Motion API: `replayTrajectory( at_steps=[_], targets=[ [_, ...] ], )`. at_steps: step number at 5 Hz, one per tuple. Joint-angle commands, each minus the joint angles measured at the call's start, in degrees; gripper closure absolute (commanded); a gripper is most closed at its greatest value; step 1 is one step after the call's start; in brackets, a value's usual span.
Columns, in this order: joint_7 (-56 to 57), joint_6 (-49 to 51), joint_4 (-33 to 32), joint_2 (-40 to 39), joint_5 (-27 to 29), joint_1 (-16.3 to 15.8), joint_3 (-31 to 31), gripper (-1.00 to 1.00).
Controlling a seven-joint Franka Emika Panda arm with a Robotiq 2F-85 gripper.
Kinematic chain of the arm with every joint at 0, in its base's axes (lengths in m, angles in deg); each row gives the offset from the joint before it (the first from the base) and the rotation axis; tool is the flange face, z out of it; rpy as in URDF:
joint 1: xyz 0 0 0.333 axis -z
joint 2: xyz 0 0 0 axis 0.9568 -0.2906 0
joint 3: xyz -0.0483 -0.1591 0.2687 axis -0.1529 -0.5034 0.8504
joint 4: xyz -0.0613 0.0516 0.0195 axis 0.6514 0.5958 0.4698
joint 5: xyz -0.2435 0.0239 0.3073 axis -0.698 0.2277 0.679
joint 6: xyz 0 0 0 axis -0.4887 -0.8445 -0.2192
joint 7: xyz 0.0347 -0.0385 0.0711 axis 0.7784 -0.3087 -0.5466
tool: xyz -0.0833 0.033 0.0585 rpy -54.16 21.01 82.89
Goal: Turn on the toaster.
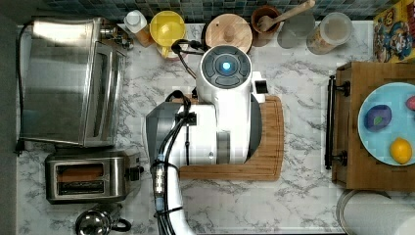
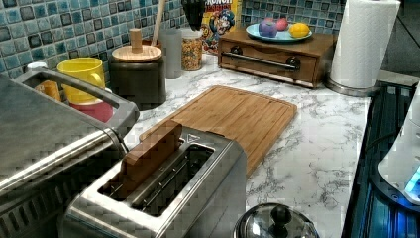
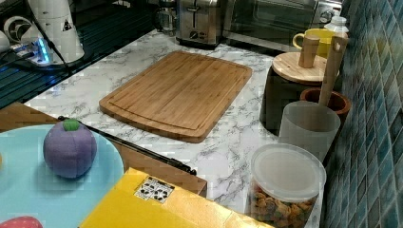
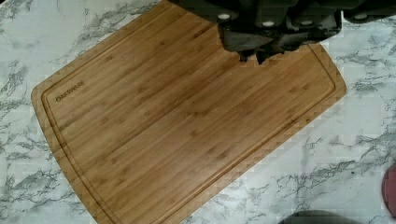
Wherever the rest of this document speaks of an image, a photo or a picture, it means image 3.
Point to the yellow mug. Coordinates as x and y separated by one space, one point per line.
325 39

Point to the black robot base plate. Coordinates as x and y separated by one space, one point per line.
31 63

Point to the dark canister with wooden lid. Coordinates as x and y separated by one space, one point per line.
285 81

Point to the brown wooden utensil holder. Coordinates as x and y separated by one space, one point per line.
338 103

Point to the translucent white plastic cup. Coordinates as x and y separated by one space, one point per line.
310 126

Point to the clear jar of colourful snacks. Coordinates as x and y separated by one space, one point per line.
285 183

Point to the yellow cardboard box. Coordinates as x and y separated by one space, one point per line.
139 200

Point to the light blue plate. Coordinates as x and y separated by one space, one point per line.
29 188

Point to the glass jar behind toaster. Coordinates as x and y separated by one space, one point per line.
164 17

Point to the stainless toaster oven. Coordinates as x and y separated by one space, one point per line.
274 23

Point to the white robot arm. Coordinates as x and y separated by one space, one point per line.
49 33

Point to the red plush strawberry toy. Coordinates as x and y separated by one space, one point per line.
21 222

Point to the purple plush eggplant toy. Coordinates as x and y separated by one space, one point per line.
69 149

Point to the wooden spatula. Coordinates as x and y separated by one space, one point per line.
336 51

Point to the bamboo cutting board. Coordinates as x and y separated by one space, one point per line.
181 97

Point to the clear plastic bottle white cap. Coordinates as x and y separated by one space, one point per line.
337 24

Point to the silver two-slot toaster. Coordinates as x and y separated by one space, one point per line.
200 22

